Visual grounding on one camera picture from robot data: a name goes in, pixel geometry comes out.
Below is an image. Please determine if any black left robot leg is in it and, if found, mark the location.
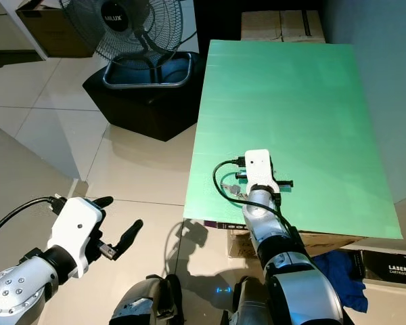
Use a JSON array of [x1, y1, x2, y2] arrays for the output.
[[110, 274, 187, 325]]

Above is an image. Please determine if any black robot leg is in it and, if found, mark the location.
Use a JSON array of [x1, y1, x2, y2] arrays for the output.
[[220, 274, 275, 325], [110, 274, 187, 325]]

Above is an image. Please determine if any purple printed box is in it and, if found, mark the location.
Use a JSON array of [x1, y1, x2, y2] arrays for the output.
[[203, 218, 258, 232]]

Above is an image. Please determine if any green corrugated plastic sheet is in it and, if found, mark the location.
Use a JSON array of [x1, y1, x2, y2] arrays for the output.
[[183, 39, 403, 239]]

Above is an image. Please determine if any large brown cardboard box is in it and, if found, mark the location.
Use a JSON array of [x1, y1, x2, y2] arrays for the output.
[[227, 229, 369, 258]]

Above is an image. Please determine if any black hexagonal box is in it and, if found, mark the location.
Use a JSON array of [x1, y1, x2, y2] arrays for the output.
[[81, 51, 207, 142]]

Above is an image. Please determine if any blue cloth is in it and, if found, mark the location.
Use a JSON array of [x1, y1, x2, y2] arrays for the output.
[[311, 249, 369, 313]]

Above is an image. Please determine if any black right robot leg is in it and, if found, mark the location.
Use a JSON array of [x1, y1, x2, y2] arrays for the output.
[[220, 274, 275, 325]]

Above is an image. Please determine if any black laser toner box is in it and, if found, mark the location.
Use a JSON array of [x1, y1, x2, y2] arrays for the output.
[[359, 249, 406, 285]]

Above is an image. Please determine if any closed tan cardboard box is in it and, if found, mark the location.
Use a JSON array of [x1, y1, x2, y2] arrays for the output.
[[240, 8, 325, 43]]

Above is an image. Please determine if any black cabinet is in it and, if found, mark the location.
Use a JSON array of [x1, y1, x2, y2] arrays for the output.
[[189, 0, 329, 68]]

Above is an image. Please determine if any open brown cardboard box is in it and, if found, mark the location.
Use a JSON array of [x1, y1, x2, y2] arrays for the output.
[[17, 0, 89, 58]]

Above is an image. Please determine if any white cabinet panel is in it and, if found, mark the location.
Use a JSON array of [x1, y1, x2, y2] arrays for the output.
[[0, 0, 48, 60]]

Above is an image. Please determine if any grey drawer cabinet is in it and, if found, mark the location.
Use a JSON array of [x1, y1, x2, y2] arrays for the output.
[[0, 10, 38, 68]]

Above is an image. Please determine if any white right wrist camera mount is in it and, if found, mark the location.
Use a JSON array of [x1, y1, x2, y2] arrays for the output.
[[244, 149, 273, 194]]

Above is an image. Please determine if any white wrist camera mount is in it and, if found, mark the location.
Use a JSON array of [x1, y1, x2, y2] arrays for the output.
[[244, 149, 273, 194], [51, 196, 104, 278]]

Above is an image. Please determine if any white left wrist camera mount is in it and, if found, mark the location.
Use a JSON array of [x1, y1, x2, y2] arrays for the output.
[[51, 196, 104, 278]]

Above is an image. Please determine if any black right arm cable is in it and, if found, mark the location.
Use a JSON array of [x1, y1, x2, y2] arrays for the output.
[[213, 157, 305, 244]]

